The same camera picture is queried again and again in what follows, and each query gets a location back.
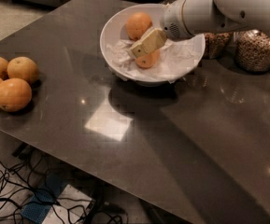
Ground glass jar of nuts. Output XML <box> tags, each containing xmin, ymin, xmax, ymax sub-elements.
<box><xmin>203</xmin><ymin>33</ymin><xmax>232</xmax><ymax>59</ymax></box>

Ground orange in bowl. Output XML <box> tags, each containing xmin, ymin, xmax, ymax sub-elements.
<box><xmin>125</xmin><ymin>12</ymin><xmax>152</xmax><ymax>41</ymax></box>
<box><xmin>135</xmin><ymin>49</ymin><xmax>160</xmax><ymax>69</ymax></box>

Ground right rear orange on table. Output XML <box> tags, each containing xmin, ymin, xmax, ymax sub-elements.
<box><xmin>7</xmin><ymin>57</ymin><xmax>39</xmax><ymax>84</ymax></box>

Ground white bowl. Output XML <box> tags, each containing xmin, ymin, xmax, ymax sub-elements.
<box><xmin>99</xmin><ymin>3</ymin><xmax>206</xmax><ymax>88</ymax></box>

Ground white paper liner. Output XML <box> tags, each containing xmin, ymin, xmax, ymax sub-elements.
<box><xmin>103</xmin><ymin>35</ymin><xmax>206</xmax><ymax>84</ymax></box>

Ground glass jar of grains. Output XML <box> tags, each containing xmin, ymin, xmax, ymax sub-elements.
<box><xmin>234</xmin><ymin>30</ymin><xmax>270</xmax><ymax>73</ymax></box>

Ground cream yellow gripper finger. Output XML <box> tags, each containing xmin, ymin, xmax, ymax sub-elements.
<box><xmin>129</xmin><ymin>27</ymin><xmax>167</xmax><ymax>58</ymax></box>

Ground upper orange in bowl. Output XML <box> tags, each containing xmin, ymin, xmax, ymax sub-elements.
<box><xmin>125</xmin><ymin>12</ymin><xmax>152</xmax><ymax>41</ymax></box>

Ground lower orange in bowl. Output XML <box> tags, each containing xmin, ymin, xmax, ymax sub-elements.
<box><xmin>135</xmin><ymin>49</ymin><xmax>160</xmax><ymax>69</ymax></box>

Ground blue box on floor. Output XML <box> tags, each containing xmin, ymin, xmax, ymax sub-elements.
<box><xmin>21</xmin><ymin>174</ymin><xmax>67</xmax><ymax>224</ymax></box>

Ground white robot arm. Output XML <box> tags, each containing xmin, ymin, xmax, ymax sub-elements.
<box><xmin>129</xmin><ymin>0</ymin><xmax>270</xmax><ymax>58</ymax></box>

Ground black cables on floor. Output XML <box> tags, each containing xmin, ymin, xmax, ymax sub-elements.
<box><xmin>0</xmin><ymin>152</ymin><xmax>129</xmax><ymax>224</ymax></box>

